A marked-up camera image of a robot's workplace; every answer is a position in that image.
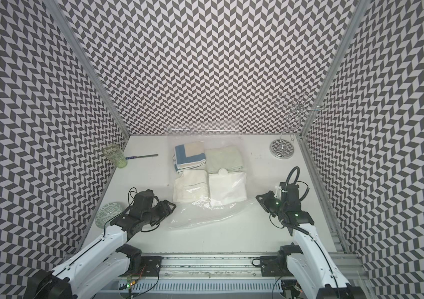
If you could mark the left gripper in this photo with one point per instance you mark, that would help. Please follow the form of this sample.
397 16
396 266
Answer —
164 207

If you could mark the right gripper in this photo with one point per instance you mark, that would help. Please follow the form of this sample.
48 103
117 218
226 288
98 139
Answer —
266 197

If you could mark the white towel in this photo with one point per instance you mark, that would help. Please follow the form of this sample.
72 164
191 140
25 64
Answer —
191 186

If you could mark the white cloth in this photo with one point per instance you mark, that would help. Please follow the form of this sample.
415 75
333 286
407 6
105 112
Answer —
228 187

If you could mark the blue and beige towel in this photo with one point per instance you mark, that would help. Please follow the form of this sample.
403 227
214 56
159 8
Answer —
189 156

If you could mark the clear plastic vacuum bag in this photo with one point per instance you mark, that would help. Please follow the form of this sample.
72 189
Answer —
207 211

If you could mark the pale green towel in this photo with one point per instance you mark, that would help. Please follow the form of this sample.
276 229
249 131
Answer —
228 158

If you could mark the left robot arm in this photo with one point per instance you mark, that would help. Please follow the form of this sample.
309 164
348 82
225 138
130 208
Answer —
47 285

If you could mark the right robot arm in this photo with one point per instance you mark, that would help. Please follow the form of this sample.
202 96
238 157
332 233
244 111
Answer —
315 274

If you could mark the patterned plate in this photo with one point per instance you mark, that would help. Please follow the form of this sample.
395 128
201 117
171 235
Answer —
107 212

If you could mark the green glass cup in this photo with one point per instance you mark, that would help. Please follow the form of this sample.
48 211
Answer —
114 153

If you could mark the purple handled utensil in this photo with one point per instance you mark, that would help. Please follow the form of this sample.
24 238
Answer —
143 156

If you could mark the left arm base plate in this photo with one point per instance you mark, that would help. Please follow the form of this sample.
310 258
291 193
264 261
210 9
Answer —
148 266

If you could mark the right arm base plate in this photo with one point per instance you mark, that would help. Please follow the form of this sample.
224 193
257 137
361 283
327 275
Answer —
273 267

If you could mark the aluminium front rail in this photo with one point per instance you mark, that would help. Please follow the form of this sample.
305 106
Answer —
185 266

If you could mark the chrome wire mug stand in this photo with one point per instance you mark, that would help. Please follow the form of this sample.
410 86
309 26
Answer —
294 110

